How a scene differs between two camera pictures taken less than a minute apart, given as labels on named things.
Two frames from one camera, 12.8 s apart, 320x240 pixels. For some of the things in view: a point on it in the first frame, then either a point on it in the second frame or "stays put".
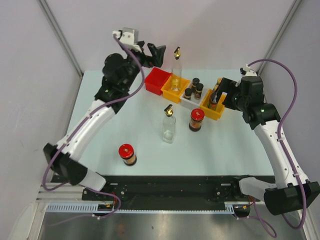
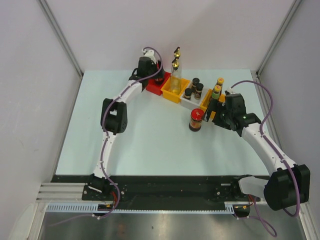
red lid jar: (197, 116) stays put
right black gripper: (226, 85) → (221, 106)
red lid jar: (126, 151) → (159, 81)
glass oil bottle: (169, 125) → (175, 77)
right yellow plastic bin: (204, 107) stays put
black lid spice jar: (199, 87) stays put
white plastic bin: (193, 103) stays put
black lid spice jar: (188, 92) stays put
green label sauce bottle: (213, 102) stays put
